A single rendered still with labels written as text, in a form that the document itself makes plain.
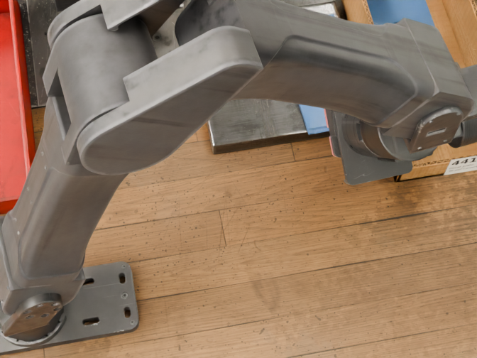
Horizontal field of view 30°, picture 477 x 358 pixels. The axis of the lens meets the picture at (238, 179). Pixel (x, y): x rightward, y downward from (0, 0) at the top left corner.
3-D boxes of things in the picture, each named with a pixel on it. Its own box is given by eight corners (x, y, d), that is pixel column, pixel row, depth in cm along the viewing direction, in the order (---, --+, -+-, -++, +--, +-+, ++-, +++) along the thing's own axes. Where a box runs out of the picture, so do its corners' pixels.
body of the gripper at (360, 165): (387, 65, 85) (416, 60, 77) (407, 170, 86) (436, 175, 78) (322, 79, 84) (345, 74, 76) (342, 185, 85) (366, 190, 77)
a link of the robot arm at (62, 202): (51, 243, 81) (161, 12, 55) (67, 310, 78) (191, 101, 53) (-18, 251, 78) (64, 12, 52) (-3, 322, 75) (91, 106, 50)
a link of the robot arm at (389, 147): (421, 82, 79) (453, 79, 72) (436, 145, 79) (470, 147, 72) (349, 102, 78) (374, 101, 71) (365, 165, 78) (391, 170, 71)
